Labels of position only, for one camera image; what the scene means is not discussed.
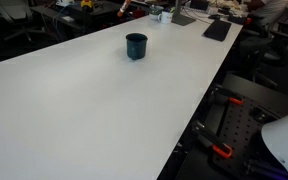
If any black office chair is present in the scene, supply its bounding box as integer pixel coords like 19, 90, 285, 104
0, 0, 45, 42

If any orange black clamp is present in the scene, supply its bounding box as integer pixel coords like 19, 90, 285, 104
213, 87, 243, 105
192, 121, 233, 159

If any dark blue enamel mug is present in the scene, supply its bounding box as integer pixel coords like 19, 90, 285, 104
126, 33, 148, 60

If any red white marker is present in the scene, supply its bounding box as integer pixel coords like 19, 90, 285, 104
117, 0, 131, 17

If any black keyboard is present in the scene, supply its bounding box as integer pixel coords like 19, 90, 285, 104
203, 20, 231, 42

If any orange black clamp near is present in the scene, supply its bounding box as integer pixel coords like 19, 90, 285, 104
192, 121, 233, 159

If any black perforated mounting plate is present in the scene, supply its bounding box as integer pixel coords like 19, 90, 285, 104
211, 97, 288, 180

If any green white bowl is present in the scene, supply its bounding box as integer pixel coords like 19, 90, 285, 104
149, 5, 163, 20

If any grey monitor stand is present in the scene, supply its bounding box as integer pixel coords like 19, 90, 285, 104
172, 0, 195, 26

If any white coffee mug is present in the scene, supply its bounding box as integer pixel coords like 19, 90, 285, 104
158, 11, 173, 24

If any orange black clamp far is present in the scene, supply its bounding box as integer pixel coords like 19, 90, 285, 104
213, 87, 243, 105

